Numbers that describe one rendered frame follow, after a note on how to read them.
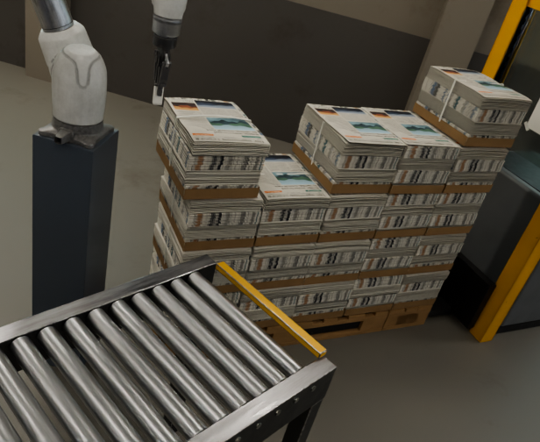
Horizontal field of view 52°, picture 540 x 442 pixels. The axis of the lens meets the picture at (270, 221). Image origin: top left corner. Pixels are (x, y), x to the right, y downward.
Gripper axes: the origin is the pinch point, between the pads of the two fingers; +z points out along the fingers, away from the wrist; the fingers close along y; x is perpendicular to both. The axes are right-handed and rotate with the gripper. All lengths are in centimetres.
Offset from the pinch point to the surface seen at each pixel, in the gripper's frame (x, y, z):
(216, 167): -18.0, -18.7, 17.4
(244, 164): -28.0, -18.7, 16.3
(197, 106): -18.2, 9.6, 7.4
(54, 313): 38, -66, 34
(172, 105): -8.3, 8.9, 7.3
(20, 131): 32, 206, 113
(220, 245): -26, -19, 51
